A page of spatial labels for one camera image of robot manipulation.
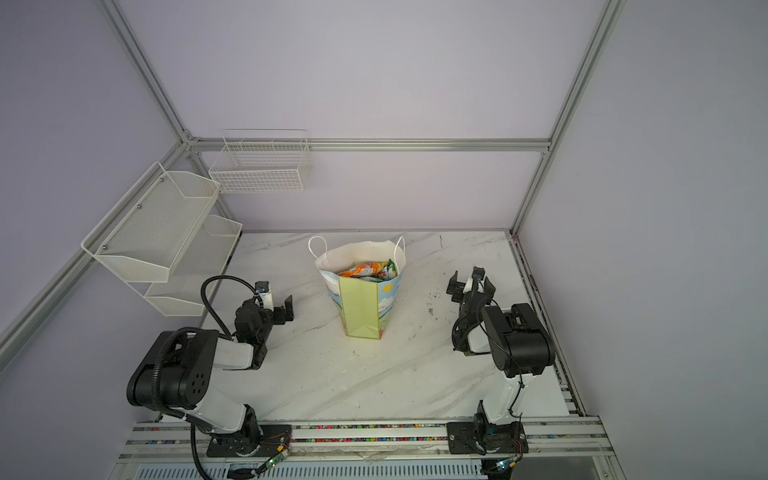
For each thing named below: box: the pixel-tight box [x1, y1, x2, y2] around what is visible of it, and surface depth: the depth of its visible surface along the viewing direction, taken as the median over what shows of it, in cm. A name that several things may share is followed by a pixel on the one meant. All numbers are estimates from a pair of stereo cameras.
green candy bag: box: [383, 258, 398, 279], surface depth 91 cm
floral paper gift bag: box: [308, 235, 406, 340], surface depth 83 cm
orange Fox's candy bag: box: [338, 262, 382, 277], surface depth 85 cm
